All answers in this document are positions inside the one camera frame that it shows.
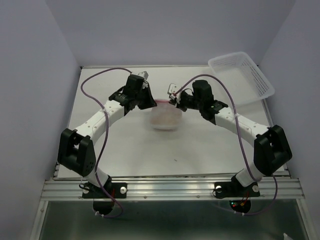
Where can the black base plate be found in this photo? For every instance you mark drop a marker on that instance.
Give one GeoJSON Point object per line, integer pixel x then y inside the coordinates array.
{"type": "Point", "coordinates": [117, 190]}
{"type": "Point", "coordinates": [230, 189]}

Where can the aluminium mounting rail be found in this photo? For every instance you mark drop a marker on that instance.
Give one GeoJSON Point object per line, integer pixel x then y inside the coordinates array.
{"type": "Point", "coordinates": [192, 188]}

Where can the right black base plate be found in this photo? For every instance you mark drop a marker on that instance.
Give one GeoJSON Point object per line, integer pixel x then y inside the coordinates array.
{"type": "Point", "coordinates": [230, 189]}

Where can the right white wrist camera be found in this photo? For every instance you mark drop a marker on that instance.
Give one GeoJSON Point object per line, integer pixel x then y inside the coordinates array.
{"type": "Point", "coordinates": [173, 91]}

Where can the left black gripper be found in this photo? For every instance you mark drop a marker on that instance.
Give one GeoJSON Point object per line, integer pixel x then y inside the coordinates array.
{"type": "Point", "coordinates": [150, 102]}

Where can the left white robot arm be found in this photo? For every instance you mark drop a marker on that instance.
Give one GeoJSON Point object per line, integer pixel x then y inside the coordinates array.
{"type": "Point", "coordinates": [77, 146]}

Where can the white mesh laundry bag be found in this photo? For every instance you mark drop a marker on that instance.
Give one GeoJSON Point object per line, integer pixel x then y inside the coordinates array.
{"type": "Point", "coordinates": [165, 116]}

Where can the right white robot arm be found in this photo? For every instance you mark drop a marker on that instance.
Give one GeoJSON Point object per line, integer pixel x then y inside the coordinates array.
{"type": "Point", "coordinates": [271, 149]}

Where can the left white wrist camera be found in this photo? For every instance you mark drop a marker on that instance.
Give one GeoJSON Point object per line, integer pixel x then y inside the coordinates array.
{"type": "Point", "coordinates": [143, 74]}

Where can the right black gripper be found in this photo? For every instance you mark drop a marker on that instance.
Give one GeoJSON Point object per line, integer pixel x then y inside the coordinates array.
{"type": "Point", "coordinates": [178, 103]}

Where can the white plastic basket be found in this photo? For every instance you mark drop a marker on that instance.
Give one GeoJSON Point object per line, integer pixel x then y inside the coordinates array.
{"type": "Point", "coordinates": [242, 77]}

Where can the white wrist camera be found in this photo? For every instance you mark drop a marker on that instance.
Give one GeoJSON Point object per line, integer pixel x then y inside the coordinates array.
{"type": "Point", "coordinates": [173, 91]}
{"type": "Point", "coordinates": [143, 74]}

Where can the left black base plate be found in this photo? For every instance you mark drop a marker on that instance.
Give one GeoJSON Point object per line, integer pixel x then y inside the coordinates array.
{"type": "Point", "coordinates": [117, 190]}

